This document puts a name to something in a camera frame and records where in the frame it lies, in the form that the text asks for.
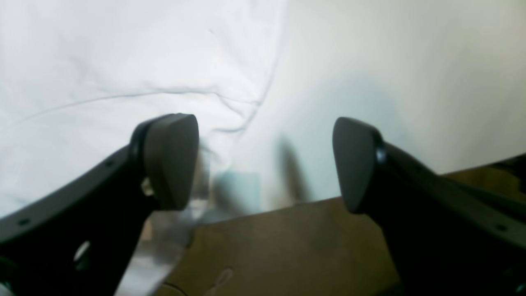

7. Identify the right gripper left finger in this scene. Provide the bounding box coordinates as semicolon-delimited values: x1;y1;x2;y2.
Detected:
0;113;199;296

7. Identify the white T-shirt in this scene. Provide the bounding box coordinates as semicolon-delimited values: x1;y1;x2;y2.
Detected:
1;0;288;217

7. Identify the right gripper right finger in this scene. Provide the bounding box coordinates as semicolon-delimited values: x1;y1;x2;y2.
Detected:
332;117;526;296

